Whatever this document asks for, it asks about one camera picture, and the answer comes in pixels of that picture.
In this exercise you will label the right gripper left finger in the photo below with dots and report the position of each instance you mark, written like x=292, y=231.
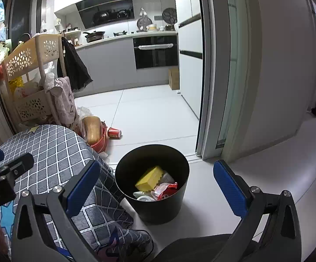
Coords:
x=31, y=237

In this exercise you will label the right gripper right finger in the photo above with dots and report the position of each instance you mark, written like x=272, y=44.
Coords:
x=269, y=228

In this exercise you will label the white green bottle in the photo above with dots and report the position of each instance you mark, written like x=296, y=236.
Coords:
x=144, y=196

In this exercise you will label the yellow ridged sponge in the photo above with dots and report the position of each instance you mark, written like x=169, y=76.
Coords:
x=150, y=179

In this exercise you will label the red snack wrapper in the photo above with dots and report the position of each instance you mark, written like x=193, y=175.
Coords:
x=164, y=190

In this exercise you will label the grey checked tablecloth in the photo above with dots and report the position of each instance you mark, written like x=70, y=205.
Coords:
x=59, y=154

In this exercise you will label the pink floral cloth bag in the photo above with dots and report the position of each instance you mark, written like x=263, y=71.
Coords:
x=60, y=89

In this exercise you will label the brown bread bag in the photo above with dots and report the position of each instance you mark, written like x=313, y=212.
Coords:
x=93, y=129

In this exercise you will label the beige plastic storage rack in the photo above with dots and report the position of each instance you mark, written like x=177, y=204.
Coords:
x=24, y=75

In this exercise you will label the black trash bin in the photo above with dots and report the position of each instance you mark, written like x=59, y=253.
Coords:
x=135, y=163

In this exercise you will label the black hanging cloth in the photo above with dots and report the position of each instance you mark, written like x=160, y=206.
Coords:
x=75, y=68

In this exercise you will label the black wok on stove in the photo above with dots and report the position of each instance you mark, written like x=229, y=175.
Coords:
x=94, y=36

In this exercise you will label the cardboard box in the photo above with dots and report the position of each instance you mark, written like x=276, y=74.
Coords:
x=174, y=81

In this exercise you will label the black range hood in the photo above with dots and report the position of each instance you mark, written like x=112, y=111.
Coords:
x=95, y=13

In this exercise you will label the black built-in oven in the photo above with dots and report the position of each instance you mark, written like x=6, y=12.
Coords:
x=155, y=51

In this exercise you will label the white refrigerator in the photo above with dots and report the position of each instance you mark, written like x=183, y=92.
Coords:
x=191, y=62

